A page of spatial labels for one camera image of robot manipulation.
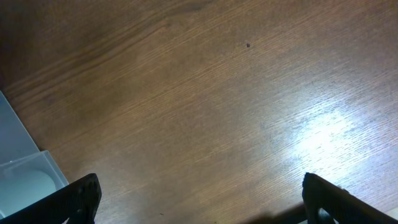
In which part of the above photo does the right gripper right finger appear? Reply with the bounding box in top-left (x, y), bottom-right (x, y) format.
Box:
top-left (302, 172), bottom-right (397, 224)

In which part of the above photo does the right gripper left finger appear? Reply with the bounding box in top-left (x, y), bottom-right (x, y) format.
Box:
top-left (1, 173), bottom-right (102, 224)

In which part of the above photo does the clear plastic storage bin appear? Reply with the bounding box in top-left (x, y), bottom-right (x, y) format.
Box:
top-left (1, 95), bottom-right (68, 218)

